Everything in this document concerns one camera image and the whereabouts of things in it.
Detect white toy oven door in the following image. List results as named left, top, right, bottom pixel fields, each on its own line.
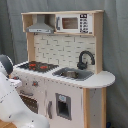
left=17, top=87, right=45, bottom=115

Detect toy microwave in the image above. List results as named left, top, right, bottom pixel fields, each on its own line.
left=56, top=14, right=93, bottom=34

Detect grey range hood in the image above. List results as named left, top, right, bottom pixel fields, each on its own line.
left=26, top=14, right=54, bottom=34

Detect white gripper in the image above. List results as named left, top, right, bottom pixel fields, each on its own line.
left=10, top=79, right=22, bottom=88

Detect black toy stovetop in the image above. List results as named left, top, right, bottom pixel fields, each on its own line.
left=20, top=61, right=57, bottom=73

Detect white dishwasher door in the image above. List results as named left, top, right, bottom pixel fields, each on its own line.
left=47, top=81, right=83, bottom=128

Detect wooden toy kitchen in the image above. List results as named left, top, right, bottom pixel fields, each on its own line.
left=12, top=10, right=115, bottom=128

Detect right red stove knob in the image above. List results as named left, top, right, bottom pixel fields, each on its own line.
left=32, top=81, right=39, bottom=87

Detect grey toy sink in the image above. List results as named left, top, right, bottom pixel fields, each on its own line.
left=53, top=67, right=93, bottom=81

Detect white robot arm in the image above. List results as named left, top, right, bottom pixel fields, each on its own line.
left=0, top=55, right=50, bottom=128

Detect black toy faucet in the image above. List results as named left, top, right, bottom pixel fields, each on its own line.
left=77, top=50, right=95, bottom=70

